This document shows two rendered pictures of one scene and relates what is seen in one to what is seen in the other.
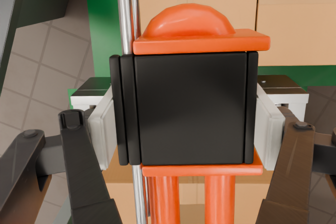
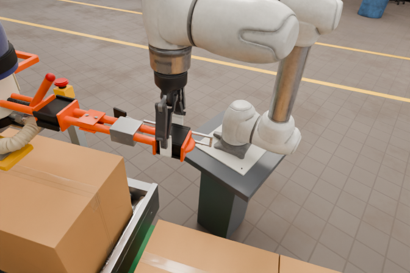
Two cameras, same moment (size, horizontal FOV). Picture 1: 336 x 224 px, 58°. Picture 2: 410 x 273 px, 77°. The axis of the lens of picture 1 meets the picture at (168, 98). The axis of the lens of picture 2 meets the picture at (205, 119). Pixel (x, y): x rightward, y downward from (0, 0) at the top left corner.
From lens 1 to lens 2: 58 cm
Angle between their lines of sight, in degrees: 49
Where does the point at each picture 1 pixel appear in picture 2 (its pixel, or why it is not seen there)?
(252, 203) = (62, 217)
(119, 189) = (115, 163)
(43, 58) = (177, 200)
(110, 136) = (176, 119)
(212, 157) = not seen: hidden behind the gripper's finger
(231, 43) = (185, 142)
